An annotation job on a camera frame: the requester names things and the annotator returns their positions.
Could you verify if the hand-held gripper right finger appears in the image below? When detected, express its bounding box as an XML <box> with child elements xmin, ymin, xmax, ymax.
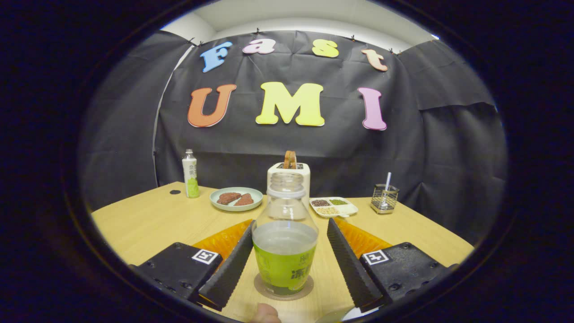
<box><xmin>326</xmin><ymin>218</ymin><xmax>459</xmax><ymax>310</ymax></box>

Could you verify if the wooden table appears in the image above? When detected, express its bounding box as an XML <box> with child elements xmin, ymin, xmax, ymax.
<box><xmin>91</xmin><ymin>181</ymin><xmax>475</xmax><ymax>323</ymax></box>

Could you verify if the clear green-label juice bottle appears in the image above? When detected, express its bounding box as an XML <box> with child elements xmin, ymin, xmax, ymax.
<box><xmin>252</xmin><ymin>172</ymin><xmax>319</xmax><ymax>297</ymax></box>

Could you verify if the white divided grain dish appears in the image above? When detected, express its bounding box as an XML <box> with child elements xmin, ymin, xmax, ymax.
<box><xmin>309</xmin><ymin>197</ymin><xmax>358</xmax><ymax>218</ymax></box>

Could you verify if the tall white green bottle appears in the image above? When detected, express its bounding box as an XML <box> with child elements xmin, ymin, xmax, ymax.
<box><xmin>182</xmin><ymin>149</ymin><xmax>200</xmax><ymax>199</ymax></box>

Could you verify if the wire mesh holder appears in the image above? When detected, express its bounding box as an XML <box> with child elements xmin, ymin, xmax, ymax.
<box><xmin>370</xmin><ymin>184</ymin><xmax>400</xmax><ymax>214</ymax></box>

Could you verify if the pale green plate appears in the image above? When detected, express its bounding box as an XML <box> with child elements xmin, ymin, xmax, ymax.
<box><xmin>210</xmin><ymin>187</ymin><xmax>264</xmax><ymax>212</ymax></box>

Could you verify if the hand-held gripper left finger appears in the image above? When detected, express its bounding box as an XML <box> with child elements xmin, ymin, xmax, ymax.
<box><xmin>130</xmin><ymin>219</ymin><xmax>255</xmax><ymax>311</ymax></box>

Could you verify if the black backdrop cloth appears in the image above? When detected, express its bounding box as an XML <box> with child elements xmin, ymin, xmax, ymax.
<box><xmin>78</xmin><ymin>29</ymin><xmax>507</xmax><ymax>245</ymax></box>

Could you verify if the round brown coaster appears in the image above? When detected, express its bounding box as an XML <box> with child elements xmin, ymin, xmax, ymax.
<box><xmin>254</xmin><ymin>274</ymin><xmax>314</xmax><ymax>301</ymax></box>

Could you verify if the white toaster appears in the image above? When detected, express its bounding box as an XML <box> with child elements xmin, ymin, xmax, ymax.
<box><xmin>267</xmin><ymin>162</ymin><xmax>311</xmax><ymax>211</ymax></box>

